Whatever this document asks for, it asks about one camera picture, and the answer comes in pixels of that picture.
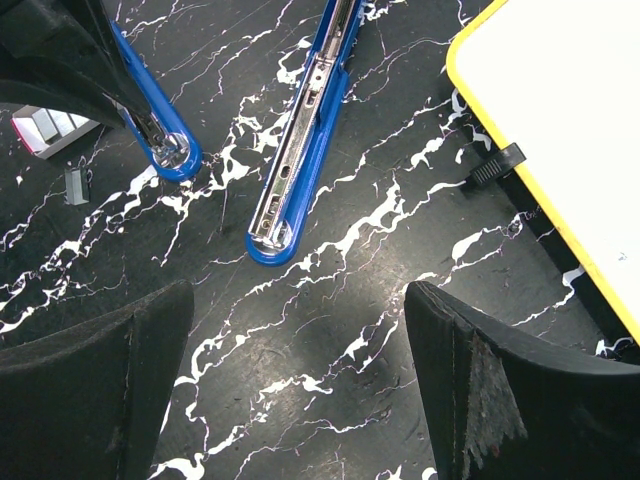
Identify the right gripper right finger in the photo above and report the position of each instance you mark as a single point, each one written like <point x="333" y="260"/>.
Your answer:
<point x="503" y="404"/>

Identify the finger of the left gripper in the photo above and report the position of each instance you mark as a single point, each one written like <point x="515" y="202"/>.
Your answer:
<point x="20" y="85"/>
<point x="71" y="38"/>

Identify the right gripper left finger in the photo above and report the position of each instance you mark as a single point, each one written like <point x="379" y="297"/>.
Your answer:
<point x="88" y="402"/>

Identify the staple tray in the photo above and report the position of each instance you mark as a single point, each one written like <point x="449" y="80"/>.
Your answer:
<point x="45" y="132"/>

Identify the staple strip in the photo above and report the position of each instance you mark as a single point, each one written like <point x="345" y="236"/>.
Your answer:
<point x="77" y="186"/>

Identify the small whiteboard orange frame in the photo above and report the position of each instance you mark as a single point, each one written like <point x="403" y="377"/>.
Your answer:
<point x="560" y="80"/>

